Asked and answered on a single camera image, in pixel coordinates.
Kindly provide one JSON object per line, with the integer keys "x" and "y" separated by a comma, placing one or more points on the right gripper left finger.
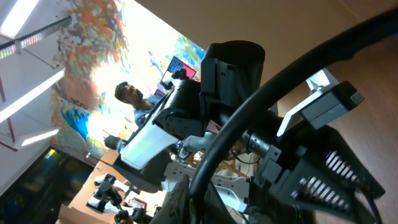
{"x": 176, "y": 207}

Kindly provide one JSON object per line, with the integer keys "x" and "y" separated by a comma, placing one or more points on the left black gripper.
{"x": 328, "y": 182}

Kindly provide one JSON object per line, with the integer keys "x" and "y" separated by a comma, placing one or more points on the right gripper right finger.
{"x": 214, "y": 210}

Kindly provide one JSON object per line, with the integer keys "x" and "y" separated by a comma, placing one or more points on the distant robot arm on table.
{"x": 113, "y": 197}

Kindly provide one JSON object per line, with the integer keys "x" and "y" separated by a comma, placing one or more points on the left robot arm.
{"x": 216, "y": 144}

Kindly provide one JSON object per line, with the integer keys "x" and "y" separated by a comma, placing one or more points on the person in blue shirt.
{"x": 130, "y": 95}

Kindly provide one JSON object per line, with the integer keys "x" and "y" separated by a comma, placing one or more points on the white ceiling light bars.
{"x": 21, "y": 73}

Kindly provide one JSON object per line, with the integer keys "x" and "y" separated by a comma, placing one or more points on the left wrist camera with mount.
{"x": 328, "y": 100}

